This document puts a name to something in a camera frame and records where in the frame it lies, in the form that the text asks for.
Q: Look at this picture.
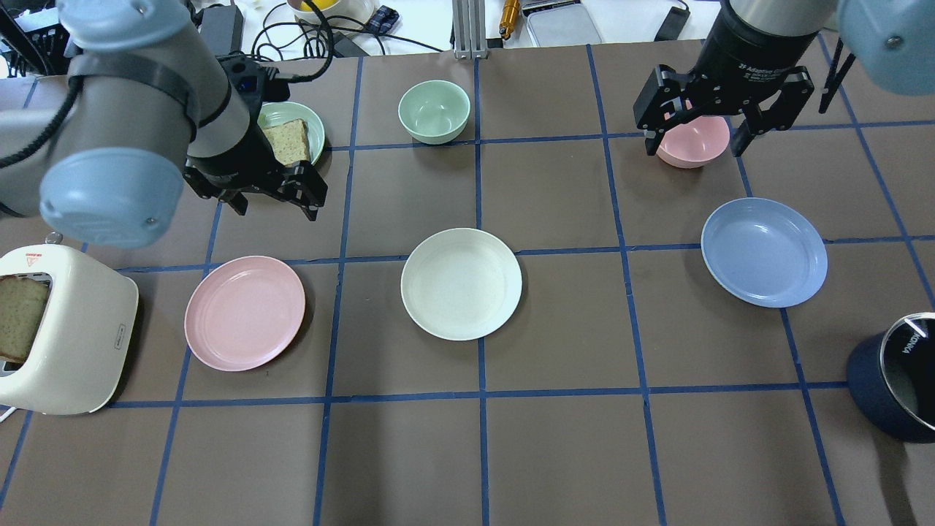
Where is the aluminium frame post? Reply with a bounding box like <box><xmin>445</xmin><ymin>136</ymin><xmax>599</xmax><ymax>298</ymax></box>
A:
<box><xmin>451</xmin><ymin>0</ymin><xmax>489</xmax><ymax>60</ymax></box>

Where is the pink bowl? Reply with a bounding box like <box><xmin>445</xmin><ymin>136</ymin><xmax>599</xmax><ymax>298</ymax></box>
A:
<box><xmin>655</xmin><ymin>115</ymin><xmax>730</xmax><ymax>169</ymax></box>

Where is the bread slice in toaster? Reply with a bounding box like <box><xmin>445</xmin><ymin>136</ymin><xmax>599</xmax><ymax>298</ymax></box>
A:
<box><xmin>1</xmin><ymin>276</ymin><xmax>50</xmax><ymax>363</ymax></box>

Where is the blue plate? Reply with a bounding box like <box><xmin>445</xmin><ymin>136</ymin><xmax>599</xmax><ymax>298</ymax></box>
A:
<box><xmin>699</xmin><ymin>197</ymin><xmax>828</xmax><ymax>308</ymax></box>

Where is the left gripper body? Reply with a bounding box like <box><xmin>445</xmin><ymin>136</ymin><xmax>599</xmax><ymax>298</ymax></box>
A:
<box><xmin>183</xmin><ymin>56</ymin><xmax>327</xmax><ymax>206</ymax></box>

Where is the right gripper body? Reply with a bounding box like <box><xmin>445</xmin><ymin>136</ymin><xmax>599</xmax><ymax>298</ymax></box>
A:
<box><xmin>633</xmin><ymin>4</ymin><xmax>815</xmax><ymax>134</ymax></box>

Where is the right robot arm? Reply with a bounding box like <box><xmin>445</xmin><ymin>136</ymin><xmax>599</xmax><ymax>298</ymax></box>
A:
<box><xmin>633</xmin><ymin>1</ymin><xmax>934</xmax><ymax>156</ymax></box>

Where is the beige bowl with toys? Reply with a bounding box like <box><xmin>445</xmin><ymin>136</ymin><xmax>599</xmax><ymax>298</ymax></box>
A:
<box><xmin>286</xmin><ymin>1</ymin><xmax>377</xmax><ymax>26</ymax></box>

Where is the bread slice on plate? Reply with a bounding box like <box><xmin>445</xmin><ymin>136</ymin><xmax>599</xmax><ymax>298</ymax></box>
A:
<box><xmin>262</xmin><ymin>119</ymin><xmax>311</xmax><ymax>166</ymax></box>

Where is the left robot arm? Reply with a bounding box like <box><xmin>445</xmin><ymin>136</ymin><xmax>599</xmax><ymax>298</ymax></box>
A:
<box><xmin>1</xmin><ymin>1</ymin><xmax>328</xmax><ymax>248</ymax></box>

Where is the green bowl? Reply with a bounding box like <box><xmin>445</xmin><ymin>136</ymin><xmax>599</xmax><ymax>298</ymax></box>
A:
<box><xmin>397</xmin><ymin>80</ymin><xmax>471</xmax><ymax>145</ymax></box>

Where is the black power adapter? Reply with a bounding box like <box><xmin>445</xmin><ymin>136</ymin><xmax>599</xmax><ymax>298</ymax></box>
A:
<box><xmin>199</xmin><ymin>4</ymin><xmax>244</xmax><ymax>56</ymax></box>

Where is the white toaster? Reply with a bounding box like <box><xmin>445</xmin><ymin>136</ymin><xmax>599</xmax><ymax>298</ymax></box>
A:
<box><xmin>1</xmin><ymin>244</ymin><xmax>140</xmax><ymax>415</ymax></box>

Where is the blue saucepan with lid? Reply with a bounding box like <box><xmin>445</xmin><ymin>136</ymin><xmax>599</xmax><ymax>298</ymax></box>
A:
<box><xmin>846</xmin><ymin>312</ymin><xmax>934</xmax><ymax>443</ymax></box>

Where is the green plate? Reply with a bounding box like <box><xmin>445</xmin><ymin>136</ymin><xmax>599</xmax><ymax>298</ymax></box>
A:
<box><xmin>258</xmin><ymin>101</ymin><xmax>325</xmax><ymax>164</ymax></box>

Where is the pink plate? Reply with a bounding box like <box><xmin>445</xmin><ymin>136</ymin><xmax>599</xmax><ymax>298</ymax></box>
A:
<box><xmin>183</xmin><ymin>256</ymin><xmax>306</xmax><ymax>372</ymax></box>

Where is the cream plate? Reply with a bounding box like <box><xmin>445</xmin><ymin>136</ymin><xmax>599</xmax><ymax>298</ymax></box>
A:
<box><xmin>400</xmin><ymin>229</ymin><xmax>523</xmax><ymax>342</ymax></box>

